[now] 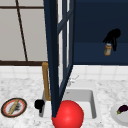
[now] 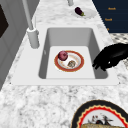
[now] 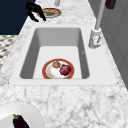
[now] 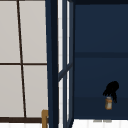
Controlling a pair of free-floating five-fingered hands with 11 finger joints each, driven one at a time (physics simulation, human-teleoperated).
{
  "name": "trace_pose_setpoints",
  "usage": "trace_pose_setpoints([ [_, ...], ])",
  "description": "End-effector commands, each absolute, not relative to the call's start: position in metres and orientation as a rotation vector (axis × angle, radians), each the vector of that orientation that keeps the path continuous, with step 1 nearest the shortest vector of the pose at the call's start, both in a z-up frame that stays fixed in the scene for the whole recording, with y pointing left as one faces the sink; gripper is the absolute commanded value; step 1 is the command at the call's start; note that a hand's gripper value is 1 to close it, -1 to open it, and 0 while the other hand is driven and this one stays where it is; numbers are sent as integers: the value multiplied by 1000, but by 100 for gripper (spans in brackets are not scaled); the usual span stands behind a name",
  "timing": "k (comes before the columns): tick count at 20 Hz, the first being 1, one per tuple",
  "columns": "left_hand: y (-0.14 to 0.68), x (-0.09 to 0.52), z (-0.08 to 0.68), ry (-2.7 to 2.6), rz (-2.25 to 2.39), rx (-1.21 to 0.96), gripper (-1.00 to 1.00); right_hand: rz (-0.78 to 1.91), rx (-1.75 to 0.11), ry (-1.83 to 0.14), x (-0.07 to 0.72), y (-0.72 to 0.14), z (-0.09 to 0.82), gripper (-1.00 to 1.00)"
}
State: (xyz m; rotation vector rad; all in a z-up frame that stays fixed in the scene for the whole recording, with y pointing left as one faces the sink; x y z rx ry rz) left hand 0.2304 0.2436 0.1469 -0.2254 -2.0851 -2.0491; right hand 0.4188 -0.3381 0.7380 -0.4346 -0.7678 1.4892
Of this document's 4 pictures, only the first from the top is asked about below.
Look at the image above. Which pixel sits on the dark purple eggplant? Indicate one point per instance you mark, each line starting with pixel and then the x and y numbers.
pixel 122 108

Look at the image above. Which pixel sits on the round plate with brown rim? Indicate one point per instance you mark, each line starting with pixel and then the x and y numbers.
pixel 22 105

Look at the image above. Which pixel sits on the small tan jar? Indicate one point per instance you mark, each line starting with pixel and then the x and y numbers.
pixel 108 50

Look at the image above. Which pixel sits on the dark blue cupboard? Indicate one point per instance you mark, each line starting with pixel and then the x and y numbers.
pixel 90 23

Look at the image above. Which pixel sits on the silver tap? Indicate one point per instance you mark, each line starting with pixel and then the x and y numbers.
pixel 74 79

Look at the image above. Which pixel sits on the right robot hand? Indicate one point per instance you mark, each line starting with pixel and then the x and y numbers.
pixel 113 35

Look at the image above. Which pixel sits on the window with brown bars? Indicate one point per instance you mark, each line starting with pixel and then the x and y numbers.
pixel 16 30

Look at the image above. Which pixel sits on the tan baguette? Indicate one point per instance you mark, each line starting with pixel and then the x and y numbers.
pixel 13 107

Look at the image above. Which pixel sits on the red ball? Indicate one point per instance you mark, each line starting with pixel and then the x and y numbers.
pixel 68 115

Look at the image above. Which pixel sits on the white sink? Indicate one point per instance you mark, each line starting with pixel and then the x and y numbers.
pixel 87 103

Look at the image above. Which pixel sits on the white plate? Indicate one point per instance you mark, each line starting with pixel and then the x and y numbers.
pixel 116 117

